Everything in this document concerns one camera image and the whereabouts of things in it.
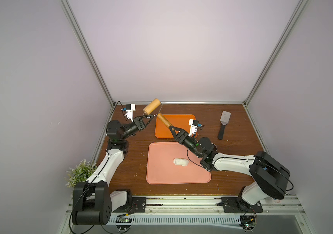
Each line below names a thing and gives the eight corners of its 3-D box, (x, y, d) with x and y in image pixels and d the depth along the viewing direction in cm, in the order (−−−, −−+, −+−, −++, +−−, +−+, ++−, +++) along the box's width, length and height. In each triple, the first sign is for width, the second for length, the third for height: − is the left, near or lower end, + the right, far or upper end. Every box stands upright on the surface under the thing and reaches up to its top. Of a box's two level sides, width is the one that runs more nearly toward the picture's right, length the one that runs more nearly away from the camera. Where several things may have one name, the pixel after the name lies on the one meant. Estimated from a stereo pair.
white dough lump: (173, 166, 86) (173, 165, 84) (173, 159, 89) (173, 158, 87) (188, 166, 86) (188, 165, 84) (188, 159, 89) (188, 158, 87)
